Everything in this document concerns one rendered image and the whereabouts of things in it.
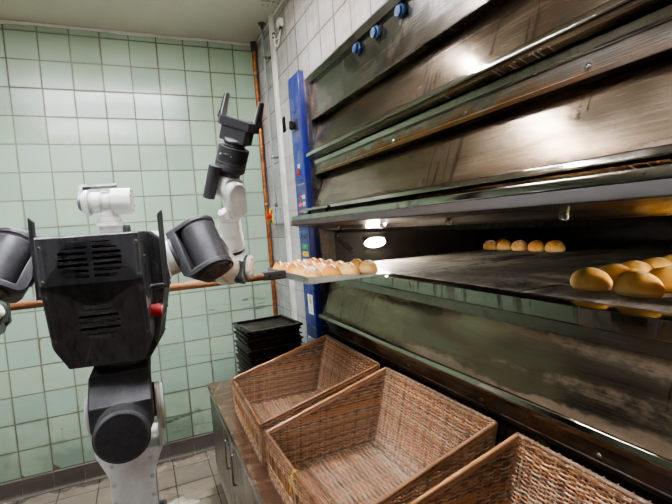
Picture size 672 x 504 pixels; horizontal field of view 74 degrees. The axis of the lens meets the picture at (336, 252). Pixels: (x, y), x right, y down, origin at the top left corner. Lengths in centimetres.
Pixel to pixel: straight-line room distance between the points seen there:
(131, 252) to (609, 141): 96
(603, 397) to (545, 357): 16
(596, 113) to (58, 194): 265
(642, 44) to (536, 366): 69
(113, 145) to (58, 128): 28
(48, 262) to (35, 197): 194
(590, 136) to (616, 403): 52
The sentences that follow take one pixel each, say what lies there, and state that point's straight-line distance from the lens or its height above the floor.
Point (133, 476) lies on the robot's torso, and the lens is 135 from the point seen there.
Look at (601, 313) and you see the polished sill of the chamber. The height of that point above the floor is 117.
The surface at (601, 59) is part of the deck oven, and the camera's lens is 104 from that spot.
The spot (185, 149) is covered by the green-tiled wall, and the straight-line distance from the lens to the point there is 301.
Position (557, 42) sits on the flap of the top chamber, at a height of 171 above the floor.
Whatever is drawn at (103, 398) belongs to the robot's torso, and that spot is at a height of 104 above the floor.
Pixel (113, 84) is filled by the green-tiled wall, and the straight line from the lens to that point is 308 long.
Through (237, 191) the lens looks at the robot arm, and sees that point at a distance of 132.
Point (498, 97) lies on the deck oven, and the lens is 120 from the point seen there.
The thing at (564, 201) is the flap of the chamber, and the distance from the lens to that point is 86.
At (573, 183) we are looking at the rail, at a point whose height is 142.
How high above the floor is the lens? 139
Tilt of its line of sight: 4 degrees down
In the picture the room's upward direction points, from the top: 4 degrees counter-clockwise
